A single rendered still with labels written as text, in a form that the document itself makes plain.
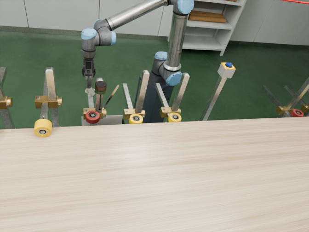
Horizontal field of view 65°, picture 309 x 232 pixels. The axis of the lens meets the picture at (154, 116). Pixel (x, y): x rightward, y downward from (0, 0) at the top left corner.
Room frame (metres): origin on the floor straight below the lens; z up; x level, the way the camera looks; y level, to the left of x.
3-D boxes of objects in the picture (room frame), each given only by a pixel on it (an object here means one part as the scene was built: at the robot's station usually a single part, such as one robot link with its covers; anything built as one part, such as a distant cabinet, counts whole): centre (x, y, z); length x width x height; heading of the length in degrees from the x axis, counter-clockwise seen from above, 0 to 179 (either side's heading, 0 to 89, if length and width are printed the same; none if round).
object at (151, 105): (1.94, 0.06, 0.30); 0.25 x 0.25 x 0.60; 55
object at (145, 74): (1.15, 0.11, 0.92); 0.04 x 0.04 x 0.48; 24
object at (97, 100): (1.05, 0.34, 0.87); 0.04 x 0.04 x 0.48; 24
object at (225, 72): (1.36, -0.35, 1.18); 0.07 x 0.07 x 0.08; 24
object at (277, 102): (1.73, -0.96, 0.82); 0.44 x 0.03 x 0.04; 24
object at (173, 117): (1.14, -0.13, 0.85); 0.08 x 0.08 x 0.11
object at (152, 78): (1.94, 0.06, 0.65); 0.19 x 0.19 x 0.10
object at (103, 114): (1.04, 0.36, 0.84); 0.14 x 0.06 x 0.05; 114
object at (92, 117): (0.96, 0.34, 0.85); 0.08 x 0.08 x 0.11
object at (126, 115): (1.14, 0.13, 0.83); 0.14 x 0.06 x 0.05; 114
